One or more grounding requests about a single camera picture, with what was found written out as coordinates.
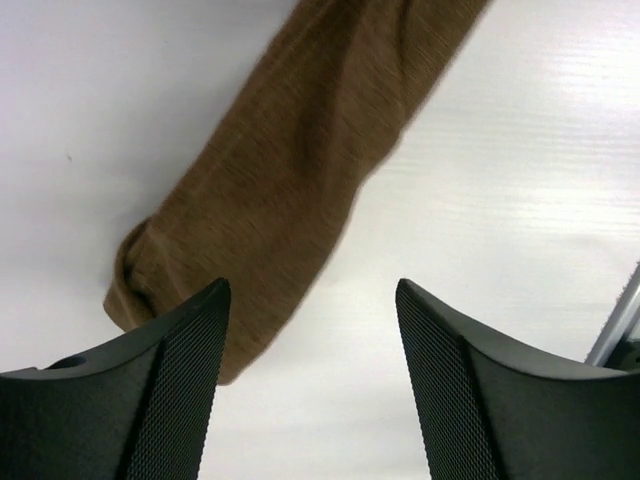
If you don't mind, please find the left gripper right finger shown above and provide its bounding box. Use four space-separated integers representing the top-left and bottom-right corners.
395 279 639 480

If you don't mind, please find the brown cloth napkin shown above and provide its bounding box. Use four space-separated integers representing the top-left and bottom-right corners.
104 0 487 385

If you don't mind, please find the front aluminium rail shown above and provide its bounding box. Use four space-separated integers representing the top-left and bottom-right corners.
585 263 640 372

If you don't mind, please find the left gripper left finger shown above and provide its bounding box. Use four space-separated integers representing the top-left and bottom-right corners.
1 279 231 479

